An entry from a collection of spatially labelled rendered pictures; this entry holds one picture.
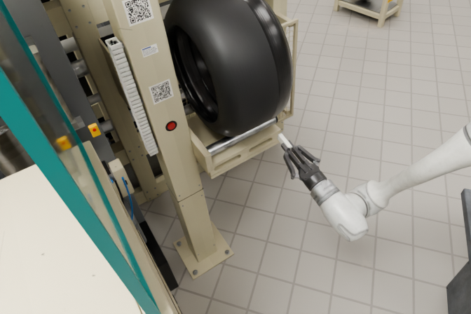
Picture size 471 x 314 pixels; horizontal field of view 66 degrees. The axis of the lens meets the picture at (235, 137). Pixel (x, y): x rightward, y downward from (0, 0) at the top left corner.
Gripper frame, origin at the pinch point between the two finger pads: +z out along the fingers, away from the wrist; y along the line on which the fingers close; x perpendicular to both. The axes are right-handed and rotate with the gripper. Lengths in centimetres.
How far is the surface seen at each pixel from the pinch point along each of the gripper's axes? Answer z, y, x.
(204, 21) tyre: 34, 14, -37
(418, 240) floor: -58, -71, 86
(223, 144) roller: 15.7, 16.5, 10.3
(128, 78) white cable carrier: 34, 42, -26
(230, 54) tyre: 21.2, 11.9, -32.7
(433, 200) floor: -46, -100, 90
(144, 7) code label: 38, 31, -46
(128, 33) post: 36, 37, -40
